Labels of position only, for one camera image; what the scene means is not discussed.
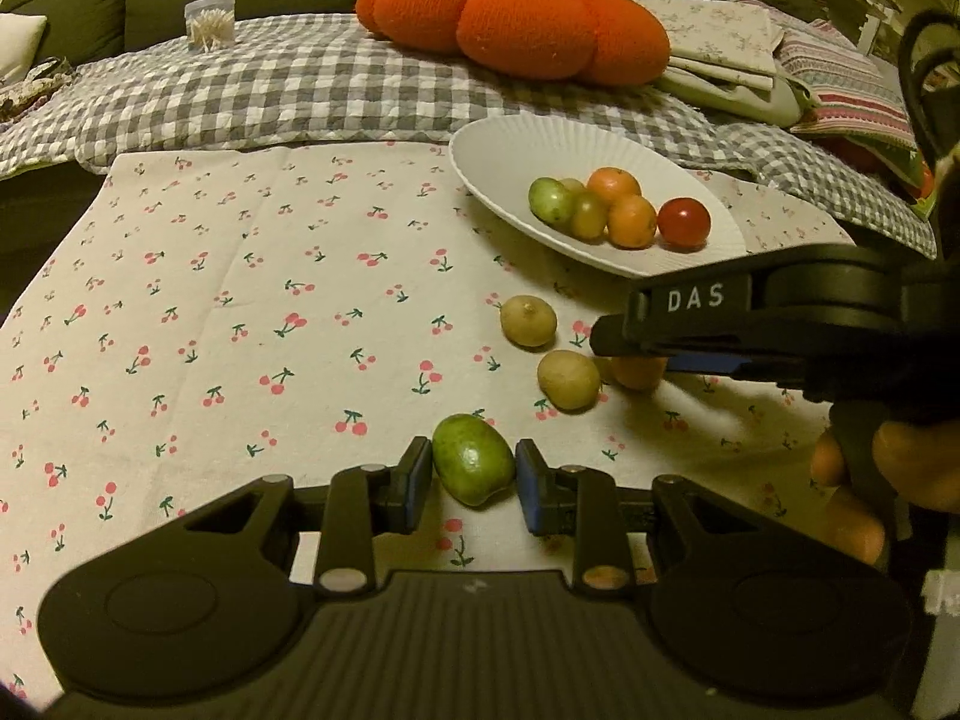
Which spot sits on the red tomato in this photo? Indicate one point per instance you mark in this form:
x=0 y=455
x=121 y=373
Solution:
x=683 y=223

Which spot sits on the cherry print tablecloth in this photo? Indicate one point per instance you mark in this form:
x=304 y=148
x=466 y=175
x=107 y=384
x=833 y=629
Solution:
x=262 y=315

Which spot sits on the purple floral cloth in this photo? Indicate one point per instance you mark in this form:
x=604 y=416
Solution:
x=30 y=90

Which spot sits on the striped pillow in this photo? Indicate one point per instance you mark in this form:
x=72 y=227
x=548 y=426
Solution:
x=847 y=90

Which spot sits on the grey checked blanket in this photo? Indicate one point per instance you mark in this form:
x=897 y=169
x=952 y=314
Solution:
x=300 y=97

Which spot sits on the clear toothpick box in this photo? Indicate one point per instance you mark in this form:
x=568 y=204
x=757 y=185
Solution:
x=210 y=22

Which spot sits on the white pillow with dark print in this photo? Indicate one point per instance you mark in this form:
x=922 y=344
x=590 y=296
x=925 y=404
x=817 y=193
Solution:
x=19 y=45

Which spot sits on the white ribbed plate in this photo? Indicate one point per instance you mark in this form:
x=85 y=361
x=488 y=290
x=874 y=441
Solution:
x=510 y=157

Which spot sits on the orange tangerine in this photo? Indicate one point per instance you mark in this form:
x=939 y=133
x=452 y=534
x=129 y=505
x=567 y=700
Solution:
x=631 y=222
x=637 y=375
x=613 y=181

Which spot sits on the orange pumpkin cushion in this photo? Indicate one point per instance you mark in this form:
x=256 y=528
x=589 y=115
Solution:
x=525 y=22

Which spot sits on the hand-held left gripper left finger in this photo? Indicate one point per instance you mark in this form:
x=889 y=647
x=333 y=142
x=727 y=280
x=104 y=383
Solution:
x=420 y=476

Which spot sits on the yellow-green tomato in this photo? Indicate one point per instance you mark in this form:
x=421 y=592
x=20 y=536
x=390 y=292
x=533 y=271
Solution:
x=587 y=216

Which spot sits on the green oval fruit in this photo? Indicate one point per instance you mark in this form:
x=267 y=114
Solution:
x=472 y=465
x=550 y=200

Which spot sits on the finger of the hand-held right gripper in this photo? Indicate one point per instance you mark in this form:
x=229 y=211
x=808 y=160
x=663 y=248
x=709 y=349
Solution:
x=705 y=361

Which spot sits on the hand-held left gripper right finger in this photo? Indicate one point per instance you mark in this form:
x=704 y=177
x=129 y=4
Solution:
x=529 y=480

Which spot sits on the person's right hand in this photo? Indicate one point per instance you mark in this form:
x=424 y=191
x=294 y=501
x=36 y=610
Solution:
x=922 y=465

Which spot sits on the folded beige floral cloth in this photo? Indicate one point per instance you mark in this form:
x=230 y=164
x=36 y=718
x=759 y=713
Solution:
x=720 y=37

